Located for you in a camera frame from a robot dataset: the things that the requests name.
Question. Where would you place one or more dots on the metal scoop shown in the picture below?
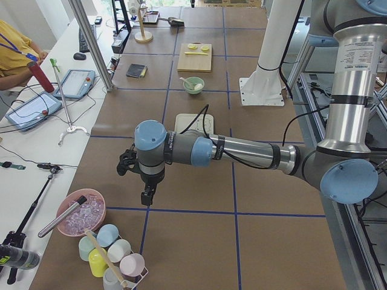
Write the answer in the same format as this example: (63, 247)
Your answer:
(173, 22)

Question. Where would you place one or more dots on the cream bear tray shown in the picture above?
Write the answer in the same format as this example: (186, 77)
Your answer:
(183, 120)

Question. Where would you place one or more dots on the pink bowl with ice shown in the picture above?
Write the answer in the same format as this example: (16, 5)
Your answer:
(88, 216)

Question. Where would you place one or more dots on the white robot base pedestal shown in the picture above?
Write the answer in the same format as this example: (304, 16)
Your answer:
(263, 87)

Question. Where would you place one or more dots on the far teach pendant tablet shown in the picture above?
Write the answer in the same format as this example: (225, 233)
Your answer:
(76, 82)

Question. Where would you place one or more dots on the white stand with green clip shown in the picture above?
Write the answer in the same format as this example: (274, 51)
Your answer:
(71, 128)

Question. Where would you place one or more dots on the smart watch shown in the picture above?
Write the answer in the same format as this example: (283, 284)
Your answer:
(8, 164)

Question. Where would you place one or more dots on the computer mouse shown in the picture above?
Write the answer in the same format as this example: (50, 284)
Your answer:
(79, 56)

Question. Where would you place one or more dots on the light green bowl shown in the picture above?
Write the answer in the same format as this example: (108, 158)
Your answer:
(194, 81)

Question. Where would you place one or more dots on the yellow plastic knife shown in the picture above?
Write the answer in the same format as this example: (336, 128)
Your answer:
(196, 53)

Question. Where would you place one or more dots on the white cup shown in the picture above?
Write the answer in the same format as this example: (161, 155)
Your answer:
(118, 250)

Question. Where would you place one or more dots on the blue cup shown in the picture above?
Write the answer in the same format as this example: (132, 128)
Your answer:
(107, 235)

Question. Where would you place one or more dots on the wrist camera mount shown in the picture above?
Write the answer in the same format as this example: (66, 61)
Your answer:
(128, 161)

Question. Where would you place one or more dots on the yellow sponge under cloth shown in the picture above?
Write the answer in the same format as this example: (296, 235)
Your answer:
(143, 73)

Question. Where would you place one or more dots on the top stacked lemon slice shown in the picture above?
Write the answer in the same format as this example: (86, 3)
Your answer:
(191, 46)

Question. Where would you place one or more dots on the grey cup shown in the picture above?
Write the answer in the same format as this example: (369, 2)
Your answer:
(110, 281)

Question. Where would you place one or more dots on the wooden stand base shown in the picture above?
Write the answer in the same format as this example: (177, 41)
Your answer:
(142, 36)

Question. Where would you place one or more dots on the dark bottle with green label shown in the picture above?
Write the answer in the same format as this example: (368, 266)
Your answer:
(18, 258)

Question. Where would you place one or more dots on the black tripod pole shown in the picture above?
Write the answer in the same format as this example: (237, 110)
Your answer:
(16, 238)

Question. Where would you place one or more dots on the red bottle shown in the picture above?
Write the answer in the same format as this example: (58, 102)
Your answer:
(40, 76)

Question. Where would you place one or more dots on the teach pendant tablet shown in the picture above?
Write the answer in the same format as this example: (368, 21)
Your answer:
(33, 112)
(76, 82)

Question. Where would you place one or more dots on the bamboo cutting board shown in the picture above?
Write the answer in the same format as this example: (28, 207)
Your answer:
(195, 63)

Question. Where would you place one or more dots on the aluminium frame post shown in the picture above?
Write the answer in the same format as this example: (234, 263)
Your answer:
(100, 63)

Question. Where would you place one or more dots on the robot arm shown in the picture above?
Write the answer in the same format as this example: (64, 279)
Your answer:
(338, 166)

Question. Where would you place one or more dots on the white wire cup rack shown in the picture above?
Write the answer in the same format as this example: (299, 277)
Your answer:
(132, 281)

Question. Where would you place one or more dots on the grey folded cloth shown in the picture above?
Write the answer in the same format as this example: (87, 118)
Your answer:
(135, 70)

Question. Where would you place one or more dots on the wooden stick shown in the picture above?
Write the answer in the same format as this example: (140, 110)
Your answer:
(124, 283)

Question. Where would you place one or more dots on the light green cup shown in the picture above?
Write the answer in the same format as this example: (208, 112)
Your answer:
(85, 246)

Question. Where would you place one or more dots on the yellow cup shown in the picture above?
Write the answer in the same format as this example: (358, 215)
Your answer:
(97, 264)

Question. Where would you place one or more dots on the black tray at edge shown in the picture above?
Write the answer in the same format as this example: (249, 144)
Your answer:
(151, 17)

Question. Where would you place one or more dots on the person in yellow shirt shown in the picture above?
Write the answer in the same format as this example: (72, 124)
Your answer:
(17, 51)

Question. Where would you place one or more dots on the pink cup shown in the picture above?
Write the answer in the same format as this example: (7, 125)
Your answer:
(132, 265)

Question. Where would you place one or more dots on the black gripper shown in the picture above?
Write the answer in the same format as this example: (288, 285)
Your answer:
(152, 179)

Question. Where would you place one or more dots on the near teach pendant tablet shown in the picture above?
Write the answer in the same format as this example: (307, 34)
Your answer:
(33, 112)

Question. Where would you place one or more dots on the white ceramic spoon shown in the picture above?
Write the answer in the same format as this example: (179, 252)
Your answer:
(188, 84)

